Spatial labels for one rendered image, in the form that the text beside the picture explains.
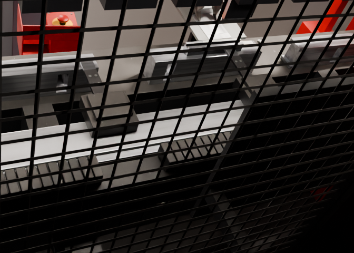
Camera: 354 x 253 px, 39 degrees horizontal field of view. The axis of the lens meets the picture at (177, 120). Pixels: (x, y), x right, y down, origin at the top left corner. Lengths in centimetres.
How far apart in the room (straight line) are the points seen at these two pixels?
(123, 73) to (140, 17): 177
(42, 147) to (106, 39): 194
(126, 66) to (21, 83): 36
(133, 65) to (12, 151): 58
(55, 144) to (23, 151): 7
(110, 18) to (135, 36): 21
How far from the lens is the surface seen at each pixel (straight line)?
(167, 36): 323
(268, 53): 187
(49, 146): 120
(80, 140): 122
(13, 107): 142
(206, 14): 170
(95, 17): 323
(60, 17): 184
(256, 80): 146
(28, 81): 140
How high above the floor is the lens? 192
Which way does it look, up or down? 45 degrees down
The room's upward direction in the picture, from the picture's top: 21 degrees clockwise
